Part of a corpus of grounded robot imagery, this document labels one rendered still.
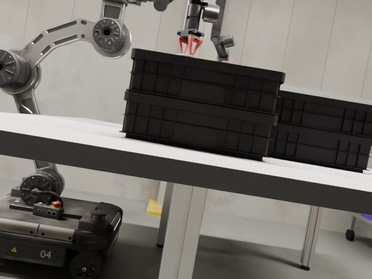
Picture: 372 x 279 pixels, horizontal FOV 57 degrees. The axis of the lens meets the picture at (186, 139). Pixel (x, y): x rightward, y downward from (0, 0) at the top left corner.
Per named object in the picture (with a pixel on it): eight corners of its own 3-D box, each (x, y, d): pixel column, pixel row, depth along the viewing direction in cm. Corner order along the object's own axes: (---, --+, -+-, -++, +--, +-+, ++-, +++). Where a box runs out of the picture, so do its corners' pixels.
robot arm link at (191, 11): (188, 5, 140) (189, 0, 135) (204, 8, 141) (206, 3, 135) (185, 22, 140) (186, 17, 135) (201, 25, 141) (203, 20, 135)
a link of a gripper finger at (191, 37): (189, 59, 142) (192, 36, 142) (200, 58, 137) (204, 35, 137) (176, 55, 138) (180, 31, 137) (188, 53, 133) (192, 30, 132)
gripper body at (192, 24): (187, 40, 144) (190, 22, 144) (204, 38, 136) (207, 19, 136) (176, 35, 140) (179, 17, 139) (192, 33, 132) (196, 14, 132)
